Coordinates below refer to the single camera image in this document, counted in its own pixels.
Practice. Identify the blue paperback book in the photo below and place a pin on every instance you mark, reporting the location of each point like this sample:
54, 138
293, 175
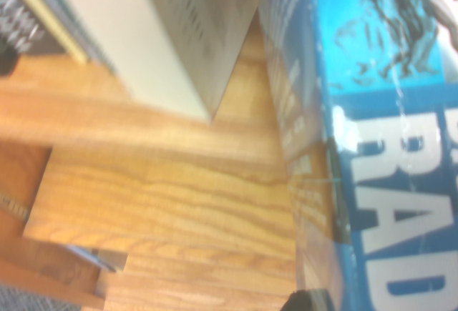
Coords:
393, 146

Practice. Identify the large white cover book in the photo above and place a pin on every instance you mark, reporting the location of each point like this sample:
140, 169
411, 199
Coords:
143, 39

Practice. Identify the yellow edged thin book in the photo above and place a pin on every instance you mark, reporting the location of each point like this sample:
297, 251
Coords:
53, 14

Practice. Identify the wooden bookshelf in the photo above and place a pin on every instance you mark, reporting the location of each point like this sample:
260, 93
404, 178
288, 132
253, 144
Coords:
161, 189

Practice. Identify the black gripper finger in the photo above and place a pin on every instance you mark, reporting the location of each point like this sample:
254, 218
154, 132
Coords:
307, 302

